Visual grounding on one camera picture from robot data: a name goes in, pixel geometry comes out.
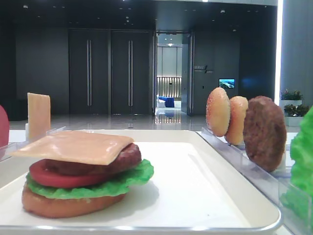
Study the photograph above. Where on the orange cheese slice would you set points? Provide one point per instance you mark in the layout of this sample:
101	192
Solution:
77	147
38	115

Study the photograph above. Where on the meat patty on burger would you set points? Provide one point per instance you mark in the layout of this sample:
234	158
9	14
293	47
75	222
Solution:
128	158

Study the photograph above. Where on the green lettuce on burger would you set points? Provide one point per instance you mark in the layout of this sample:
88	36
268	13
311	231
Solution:
118	185

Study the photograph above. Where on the meat patty in holder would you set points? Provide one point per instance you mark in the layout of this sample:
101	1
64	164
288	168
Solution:
264	133

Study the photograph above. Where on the orange cheese slice in holder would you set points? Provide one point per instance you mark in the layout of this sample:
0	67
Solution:
38	115

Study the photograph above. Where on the tomato slice on burger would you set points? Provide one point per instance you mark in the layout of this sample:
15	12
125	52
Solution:
41	175

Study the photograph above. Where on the red tomato slice in holder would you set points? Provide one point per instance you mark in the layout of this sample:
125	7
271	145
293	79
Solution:
4	127

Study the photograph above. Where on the green lettuce leaf in holder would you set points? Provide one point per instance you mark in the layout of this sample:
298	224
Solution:
298	171

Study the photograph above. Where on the sesame bun top rear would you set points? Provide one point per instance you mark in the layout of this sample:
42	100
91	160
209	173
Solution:
218	112

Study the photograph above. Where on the sesame bun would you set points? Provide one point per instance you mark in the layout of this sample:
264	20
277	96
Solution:
238	107
218	112

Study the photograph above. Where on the dark double door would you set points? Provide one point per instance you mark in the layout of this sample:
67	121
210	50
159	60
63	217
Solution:
110	71

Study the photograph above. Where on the metal serving tray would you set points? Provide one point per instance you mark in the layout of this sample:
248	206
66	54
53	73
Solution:
194	191

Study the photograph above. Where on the sesame bun top front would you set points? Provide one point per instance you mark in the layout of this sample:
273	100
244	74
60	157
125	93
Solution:
238	107

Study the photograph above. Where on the potted plants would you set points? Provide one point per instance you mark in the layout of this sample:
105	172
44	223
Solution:
294	110

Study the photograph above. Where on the bun bottom on tray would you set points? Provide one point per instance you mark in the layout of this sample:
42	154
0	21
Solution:
66	203

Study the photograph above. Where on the wall screen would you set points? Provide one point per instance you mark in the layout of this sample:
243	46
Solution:
227	83

